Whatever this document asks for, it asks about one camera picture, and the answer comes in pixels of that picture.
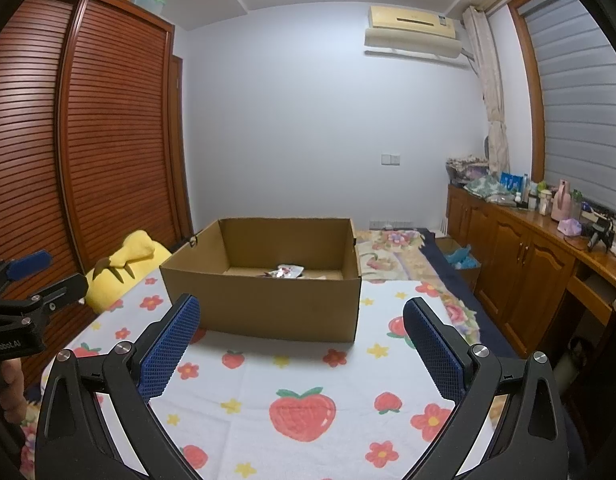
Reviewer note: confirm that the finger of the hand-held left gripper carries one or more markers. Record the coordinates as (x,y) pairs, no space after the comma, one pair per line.
(30,264)
(63,287)

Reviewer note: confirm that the green patterned cloth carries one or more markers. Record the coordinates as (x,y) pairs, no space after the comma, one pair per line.
(485,186)

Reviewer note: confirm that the white wall switch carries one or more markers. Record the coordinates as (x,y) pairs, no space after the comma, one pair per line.
(390,159)

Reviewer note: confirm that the grey window blind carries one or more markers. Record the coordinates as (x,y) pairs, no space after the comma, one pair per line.
(583,110)

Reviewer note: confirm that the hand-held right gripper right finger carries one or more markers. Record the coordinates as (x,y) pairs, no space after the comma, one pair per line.
(433,350)

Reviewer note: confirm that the wooden window frame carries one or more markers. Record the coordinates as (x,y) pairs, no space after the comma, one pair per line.
(530,100)

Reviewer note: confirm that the brown cardboard box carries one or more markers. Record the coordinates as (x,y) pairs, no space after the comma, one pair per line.
(268,305)

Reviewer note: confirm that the wall air conditioner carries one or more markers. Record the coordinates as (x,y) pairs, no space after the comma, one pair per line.
(413,30)

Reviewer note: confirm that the wooden cabinet counter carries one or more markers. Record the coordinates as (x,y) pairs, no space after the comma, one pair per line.
(518,270)

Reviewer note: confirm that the yellow plush pillow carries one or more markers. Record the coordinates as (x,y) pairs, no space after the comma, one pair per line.
(123,265)

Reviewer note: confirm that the teal cloth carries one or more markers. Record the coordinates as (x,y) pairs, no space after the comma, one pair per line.
(463,256)

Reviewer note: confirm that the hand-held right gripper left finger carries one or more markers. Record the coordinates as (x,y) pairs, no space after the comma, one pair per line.
(170,345)

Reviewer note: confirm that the cream curtain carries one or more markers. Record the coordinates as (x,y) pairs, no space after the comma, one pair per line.
(490,90)

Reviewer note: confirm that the small cardboard box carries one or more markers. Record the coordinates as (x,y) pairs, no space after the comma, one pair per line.
(453,280)

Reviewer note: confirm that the wooden louvred wardrobe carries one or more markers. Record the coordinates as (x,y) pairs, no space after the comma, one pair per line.
(113,135)

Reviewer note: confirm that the small grey fan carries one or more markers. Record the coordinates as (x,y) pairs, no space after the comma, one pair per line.
(487,147)

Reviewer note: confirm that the small black tripod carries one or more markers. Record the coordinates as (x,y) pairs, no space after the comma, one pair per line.
(600,234)

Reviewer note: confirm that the pile of patterned fabrics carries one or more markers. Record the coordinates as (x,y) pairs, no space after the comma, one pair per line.
(467,167)

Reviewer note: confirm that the red white snack packet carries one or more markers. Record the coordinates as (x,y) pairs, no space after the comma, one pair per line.
(285,271)

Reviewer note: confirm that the green bottle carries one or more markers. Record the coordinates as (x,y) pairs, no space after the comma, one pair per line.
(576,205)

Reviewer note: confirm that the wall socket panel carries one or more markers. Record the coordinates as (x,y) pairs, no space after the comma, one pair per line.
(393,223)

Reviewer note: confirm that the cluster of small bottles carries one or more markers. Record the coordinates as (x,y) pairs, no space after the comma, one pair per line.
(533,197)

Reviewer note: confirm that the blue box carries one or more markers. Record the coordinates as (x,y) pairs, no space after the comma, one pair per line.
(512,181)

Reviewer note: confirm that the person's left hand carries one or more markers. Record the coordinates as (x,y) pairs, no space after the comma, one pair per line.
(8,385)

